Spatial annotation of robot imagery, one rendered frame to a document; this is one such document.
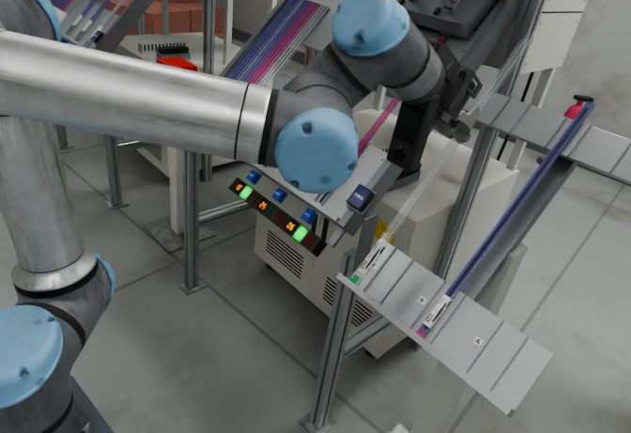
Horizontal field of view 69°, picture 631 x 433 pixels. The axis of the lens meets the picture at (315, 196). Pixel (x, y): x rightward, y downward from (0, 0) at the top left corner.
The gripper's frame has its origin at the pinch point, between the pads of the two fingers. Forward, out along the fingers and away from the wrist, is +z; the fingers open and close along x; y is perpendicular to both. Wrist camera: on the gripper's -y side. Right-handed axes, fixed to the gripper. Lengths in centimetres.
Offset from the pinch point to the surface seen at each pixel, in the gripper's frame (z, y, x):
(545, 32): 56, 46, 21
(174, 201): 53, -65, 126
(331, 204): 15.9, -22.8, 26.2
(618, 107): 288, 111, 46
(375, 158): 19.5, -8.5, 24.6
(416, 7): 22, 29, 38
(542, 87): 83, 40, 23
